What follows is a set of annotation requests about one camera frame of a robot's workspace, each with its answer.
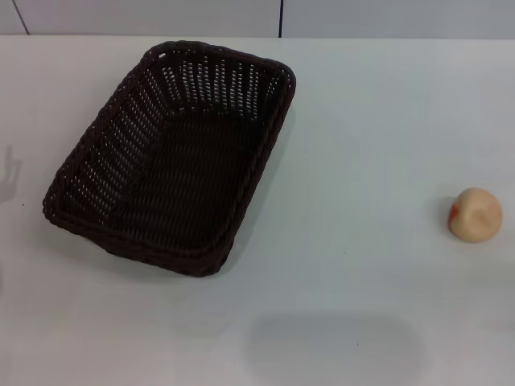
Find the black woven basket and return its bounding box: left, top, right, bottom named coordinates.
left=40, top=39, right=299, bottom=278

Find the beige peach toy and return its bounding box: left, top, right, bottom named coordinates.
left=449, top=187, right=504, bottom=244

